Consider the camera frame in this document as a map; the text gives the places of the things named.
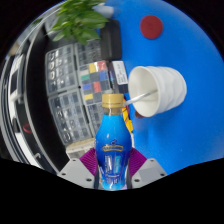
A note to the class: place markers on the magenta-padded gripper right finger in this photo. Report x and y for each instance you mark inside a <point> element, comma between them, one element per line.
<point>148,171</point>

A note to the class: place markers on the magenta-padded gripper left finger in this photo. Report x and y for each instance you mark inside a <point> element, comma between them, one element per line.
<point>78,171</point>

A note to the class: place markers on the blue drink bottle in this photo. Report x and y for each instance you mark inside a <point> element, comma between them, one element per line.
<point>113,143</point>

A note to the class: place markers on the white perforated storage bin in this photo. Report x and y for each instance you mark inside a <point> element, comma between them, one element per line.
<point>80,148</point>

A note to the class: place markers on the yellow multimeter with red leads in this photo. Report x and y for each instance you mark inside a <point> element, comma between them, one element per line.
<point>128,121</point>

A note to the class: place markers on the grey small-parts drawer cabinet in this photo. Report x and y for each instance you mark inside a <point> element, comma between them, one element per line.
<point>95,115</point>
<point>68,116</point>
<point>88,53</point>
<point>61,70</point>

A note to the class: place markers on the white stirring stick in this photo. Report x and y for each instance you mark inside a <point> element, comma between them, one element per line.
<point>140,97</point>

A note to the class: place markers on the white ribbed paper cup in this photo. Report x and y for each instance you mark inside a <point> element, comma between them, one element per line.
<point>166,88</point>

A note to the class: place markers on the drawer cabinet with coloured labels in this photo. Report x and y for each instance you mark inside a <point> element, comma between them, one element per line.
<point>95,81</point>

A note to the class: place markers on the black box with white label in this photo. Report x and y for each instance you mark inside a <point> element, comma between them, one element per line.
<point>119,75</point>

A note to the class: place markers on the black flat case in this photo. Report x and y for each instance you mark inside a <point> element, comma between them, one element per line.
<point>111,43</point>

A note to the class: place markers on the flat round red coaster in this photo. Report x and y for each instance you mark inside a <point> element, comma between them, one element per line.
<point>151,27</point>

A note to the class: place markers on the green potted plant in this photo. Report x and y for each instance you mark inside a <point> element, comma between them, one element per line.
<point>78,20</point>

